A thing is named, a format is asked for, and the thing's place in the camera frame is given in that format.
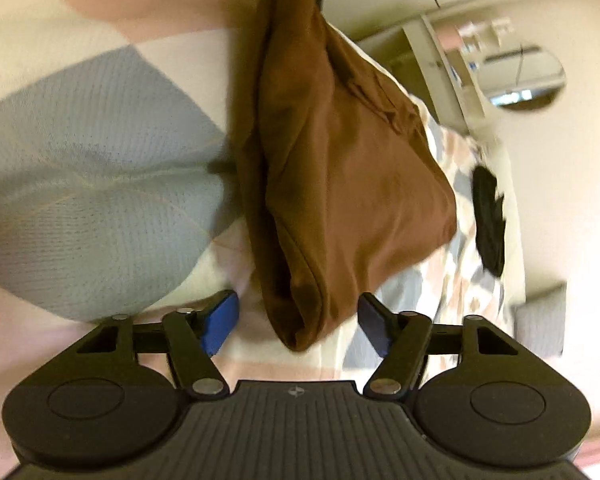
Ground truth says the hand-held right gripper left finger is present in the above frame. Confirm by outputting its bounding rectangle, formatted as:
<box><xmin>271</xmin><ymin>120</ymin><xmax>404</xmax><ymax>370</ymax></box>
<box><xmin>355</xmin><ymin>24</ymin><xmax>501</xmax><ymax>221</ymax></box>
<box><xmin>74</xmin><ymin>289</ymin><xmax>240</xmax><ymax>401</ymax></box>

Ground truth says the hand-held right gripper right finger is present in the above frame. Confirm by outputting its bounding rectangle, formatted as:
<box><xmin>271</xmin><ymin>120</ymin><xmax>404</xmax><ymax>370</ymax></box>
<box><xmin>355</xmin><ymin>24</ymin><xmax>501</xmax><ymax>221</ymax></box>
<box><xmin>358</xmin><ymin>292</ymin><xmax>519</xmax><ymax>401</ymax></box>

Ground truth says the brown shirt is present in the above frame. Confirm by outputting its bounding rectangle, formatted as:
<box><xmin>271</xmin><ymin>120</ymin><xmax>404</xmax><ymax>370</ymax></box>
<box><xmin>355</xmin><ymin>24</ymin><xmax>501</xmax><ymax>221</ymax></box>
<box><xmin>229</xmin><ymin>0</ymin><xmax>459</xmax><ymax>354</ymax></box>

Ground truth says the cream vanity desk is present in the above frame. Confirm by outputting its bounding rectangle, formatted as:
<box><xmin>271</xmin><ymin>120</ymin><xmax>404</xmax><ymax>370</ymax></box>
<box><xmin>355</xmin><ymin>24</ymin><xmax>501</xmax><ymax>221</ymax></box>
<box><xmin>402</xmin><ymin>14</ymin><xmax>487</xmax><ymax>137</ymax></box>

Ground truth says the black garment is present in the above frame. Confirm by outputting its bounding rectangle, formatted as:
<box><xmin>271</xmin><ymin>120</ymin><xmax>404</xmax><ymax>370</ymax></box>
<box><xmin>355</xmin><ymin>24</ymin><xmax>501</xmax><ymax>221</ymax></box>
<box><xmin>472</xmin><ymin>164</ymin><xmax>506</xmax><ymax>279</ymax></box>

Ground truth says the grey woven cushion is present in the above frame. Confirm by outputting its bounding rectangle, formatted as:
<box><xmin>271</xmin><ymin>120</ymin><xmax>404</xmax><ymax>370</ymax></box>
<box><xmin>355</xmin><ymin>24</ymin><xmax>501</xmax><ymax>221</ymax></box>
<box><xmin>514</xmin><ymin>282</ymin><xmax>567</xmax><ymax>357</ymax></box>

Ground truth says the checkered bear print quilt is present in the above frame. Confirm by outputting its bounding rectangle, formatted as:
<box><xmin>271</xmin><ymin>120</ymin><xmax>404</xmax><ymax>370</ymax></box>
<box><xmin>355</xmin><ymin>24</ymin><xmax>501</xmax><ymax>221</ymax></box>
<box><xmin>0</xmin><ymin>0</ymin><xmax>512</xmax><ymax>401</ymax></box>

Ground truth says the oval mirror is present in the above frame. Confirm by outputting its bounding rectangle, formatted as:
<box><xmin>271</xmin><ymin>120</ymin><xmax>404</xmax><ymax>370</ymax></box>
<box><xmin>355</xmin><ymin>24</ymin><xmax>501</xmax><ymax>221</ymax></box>
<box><xmin>472</xmin><ymin>42</ymin><xmax>567</xmax><ymax>111</ymax></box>

